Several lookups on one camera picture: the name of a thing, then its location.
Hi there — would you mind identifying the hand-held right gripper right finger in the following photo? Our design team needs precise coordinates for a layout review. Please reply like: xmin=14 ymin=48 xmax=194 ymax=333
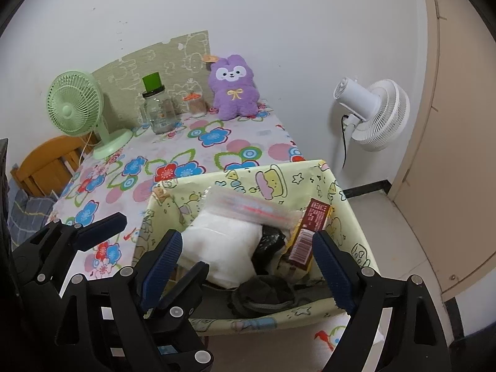
xmin=312 ymin=231 xmax=446 ymax=372

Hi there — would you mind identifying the yellow cartoon storage box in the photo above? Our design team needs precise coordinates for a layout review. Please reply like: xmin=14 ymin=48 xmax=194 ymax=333
xmin=132 ymin=159 xmax=382 ymax=336

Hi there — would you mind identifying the clear plastic packet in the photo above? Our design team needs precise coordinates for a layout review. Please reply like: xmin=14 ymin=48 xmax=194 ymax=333
xmin=199 ymin=188 xmax=297 ymax=235

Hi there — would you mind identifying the white standing fan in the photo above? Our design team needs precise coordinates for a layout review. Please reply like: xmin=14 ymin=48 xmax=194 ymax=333
xmin=333 ymin=77 xmax=410 ymax=153

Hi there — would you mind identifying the beige door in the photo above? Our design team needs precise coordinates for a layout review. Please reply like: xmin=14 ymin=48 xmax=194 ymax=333
xmin=387 ymin=0 xmax=496 ymax=299

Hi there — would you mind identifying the glass mug jar green lid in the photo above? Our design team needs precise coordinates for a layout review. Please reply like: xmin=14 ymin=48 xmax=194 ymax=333
xmin=139 ymin=72 xmax=175 ymax=134

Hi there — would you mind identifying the green patterned wall board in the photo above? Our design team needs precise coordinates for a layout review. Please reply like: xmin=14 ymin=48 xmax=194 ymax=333
xmin=92 ymin=30 xmax=212 ymax=128

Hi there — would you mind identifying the floral tablecloth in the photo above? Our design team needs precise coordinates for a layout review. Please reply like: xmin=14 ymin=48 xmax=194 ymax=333
xmin=50 ymin=101 xmax=386 ymax=372

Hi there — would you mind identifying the grey plaid pillow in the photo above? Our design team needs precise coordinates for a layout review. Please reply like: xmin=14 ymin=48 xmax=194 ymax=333
xmin=8 ymin=194 xmax=59 ymax=249

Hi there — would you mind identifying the grey sock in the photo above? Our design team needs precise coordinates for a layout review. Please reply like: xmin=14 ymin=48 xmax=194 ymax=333
xmin=228 ymin=274 xmax=297 ymax=317

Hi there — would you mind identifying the white fan cable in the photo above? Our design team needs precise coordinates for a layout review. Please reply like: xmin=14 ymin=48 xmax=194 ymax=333
xmin=79 ymin=132 xmax=95 ymax=160

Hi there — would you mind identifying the wooden bed headboard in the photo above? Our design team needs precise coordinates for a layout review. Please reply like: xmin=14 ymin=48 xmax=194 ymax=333
xmin=11 ymin=136 xmax=95 ymax=198

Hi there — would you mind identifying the small jar orange lid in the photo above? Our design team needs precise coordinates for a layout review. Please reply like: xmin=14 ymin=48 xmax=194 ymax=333
xmin=184 ymin=91 xmax=208 ymax=118

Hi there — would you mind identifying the pink red printed packet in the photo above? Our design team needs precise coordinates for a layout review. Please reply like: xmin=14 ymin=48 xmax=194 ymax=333
xmin=279 ymin=197 xmax=334 ymax=280

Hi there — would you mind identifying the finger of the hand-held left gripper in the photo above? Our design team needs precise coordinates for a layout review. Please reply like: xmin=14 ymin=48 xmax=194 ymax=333
xmin=145 ymin=260 xmax=215 ymax=372
xmin=39 ymin=212 xmax=128 ymax=264

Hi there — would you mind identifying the green desk fan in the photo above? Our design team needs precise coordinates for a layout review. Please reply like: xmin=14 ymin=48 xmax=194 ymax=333
xmin=46 ymin=70 xmax=134 ymax=160

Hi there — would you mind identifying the white towel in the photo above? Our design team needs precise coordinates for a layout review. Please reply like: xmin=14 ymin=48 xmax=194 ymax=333
xmin=179 ymin=210 xmax=265 ymax=289

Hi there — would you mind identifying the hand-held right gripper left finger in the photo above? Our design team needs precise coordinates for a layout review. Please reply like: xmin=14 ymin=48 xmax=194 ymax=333
xmin=56 ymin=229 xmax=184 ymax=372

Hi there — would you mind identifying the black fan cable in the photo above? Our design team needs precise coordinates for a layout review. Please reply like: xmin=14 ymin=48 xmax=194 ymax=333
xmin=341 ymin=114 xmax=351 ymax=169

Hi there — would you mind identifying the purple plush rabbit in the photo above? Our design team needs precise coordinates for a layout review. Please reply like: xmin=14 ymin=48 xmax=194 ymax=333
xmin=204 ymin=54 xmax=261 ymax=120

